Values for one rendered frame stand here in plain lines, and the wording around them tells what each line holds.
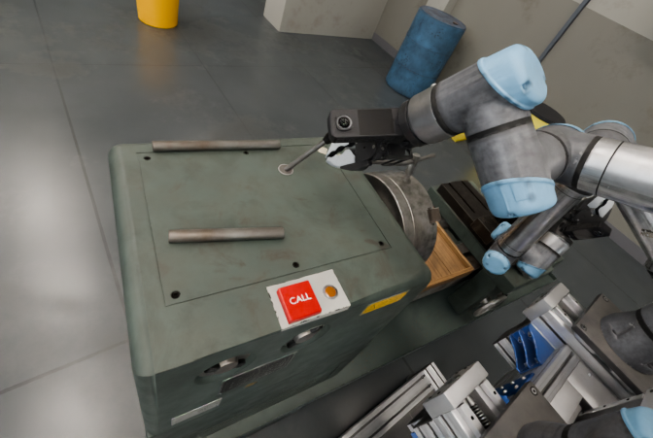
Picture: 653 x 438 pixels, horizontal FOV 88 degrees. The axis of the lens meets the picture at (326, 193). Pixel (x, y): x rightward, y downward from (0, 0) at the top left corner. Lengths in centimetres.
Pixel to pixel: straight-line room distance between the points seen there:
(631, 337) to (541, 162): 79
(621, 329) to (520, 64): 90
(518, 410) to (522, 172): 56
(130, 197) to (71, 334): 133
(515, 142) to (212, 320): 48
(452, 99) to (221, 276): 44
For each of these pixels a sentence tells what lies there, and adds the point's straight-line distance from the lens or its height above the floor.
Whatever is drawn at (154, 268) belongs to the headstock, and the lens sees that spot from 61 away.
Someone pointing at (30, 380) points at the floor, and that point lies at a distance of 195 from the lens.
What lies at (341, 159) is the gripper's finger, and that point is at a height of 143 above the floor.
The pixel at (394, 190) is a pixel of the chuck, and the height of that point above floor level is 124.
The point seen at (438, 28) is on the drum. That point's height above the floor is 88.
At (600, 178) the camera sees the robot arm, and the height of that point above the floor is 162.
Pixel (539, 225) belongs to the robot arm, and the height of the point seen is 129.
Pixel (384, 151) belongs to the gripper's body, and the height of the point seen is 150.
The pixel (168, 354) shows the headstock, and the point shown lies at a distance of 55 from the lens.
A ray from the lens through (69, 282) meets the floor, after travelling 211.
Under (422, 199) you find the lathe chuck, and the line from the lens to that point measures 96.
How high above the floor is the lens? 178
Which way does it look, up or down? 42 degrees down
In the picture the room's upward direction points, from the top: 25 degrees clockwise
